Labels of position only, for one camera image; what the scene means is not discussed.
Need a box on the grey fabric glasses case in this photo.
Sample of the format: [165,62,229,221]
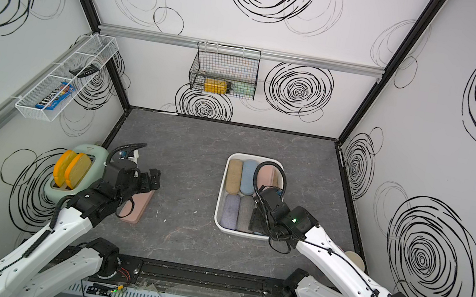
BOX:
[237,196,255,233]

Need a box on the light blue glasses case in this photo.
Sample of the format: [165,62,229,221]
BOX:
[240,159,258,196]

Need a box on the purple fabric glasses case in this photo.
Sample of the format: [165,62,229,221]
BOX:
[219,194,241,230]

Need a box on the pink glasses case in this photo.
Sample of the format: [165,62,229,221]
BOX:
[256,165,279,189]
[118,191,155,224]

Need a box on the tan fabric glasses case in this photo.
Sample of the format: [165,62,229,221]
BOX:
[224,159,243,195]

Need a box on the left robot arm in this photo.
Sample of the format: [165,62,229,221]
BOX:
[0,160,161,297]

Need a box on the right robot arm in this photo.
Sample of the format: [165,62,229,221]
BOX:
[254,187,406,297]

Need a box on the white plastic storage tray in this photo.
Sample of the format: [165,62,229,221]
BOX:
[213,153,285,241]

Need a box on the mint green toaster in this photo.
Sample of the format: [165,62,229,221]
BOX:
[43,144,109,203]

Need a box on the right orange toast slice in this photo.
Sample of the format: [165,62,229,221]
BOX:
[65,153,92,190]

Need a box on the orange toast slice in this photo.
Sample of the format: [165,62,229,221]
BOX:
[65,153,92,190]
[53,150,77,187]

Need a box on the left orange toast slice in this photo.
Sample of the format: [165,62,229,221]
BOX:
[53,150,77,187]

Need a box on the blue candy packet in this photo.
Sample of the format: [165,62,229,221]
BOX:
[35,82,76,111]

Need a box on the yellow item in basket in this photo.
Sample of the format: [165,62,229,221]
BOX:
[203,78,230,95]

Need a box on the black remote on shelf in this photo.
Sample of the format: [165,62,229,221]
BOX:
[69,64,99,79]

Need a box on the green item in basket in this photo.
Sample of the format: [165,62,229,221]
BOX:
[228,80,256,100]

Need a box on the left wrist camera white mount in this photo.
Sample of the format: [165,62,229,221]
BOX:
[126,150,139,164]

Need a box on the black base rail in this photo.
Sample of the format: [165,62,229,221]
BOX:
[52,240,389,297]

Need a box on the white wire wall shelf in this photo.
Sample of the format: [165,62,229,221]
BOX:
[15,33,119,123]

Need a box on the black wire wall basket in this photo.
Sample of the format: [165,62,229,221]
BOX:
[188,47,261,92]

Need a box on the aluminium wall rail back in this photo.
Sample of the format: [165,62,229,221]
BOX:
[99,24,385,79]

